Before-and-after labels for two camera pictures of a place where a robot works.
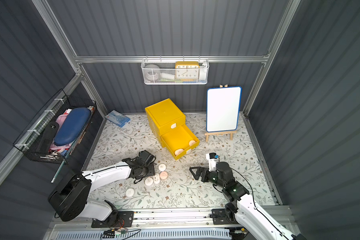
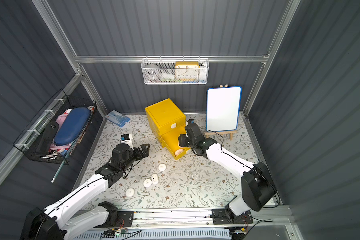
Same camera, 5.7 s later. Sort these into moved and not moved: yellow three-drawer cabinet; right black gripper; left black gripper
Moved: left black gripper; right black gripper
Not moved: yellow three-drawer cabinet
